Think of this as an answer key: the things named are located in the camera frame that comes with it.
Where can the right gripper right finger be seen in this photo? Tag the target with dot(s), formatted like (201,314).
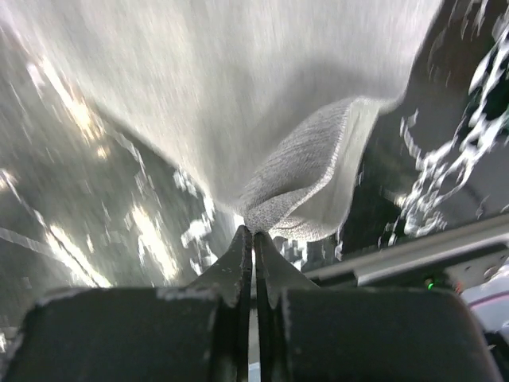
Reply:
(309,333)

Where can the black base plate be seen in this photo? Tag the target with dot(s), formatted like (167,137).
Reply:
(469,255)

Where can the black marble pattern mat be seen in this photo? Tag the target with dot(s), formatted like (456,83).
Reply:
(86,202)

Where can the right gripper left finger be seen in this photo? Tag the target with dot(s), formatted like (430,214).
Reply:
(193,333)

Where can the grey cloth napkin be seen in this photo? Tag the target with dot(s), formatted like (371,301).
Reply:
(268,105)

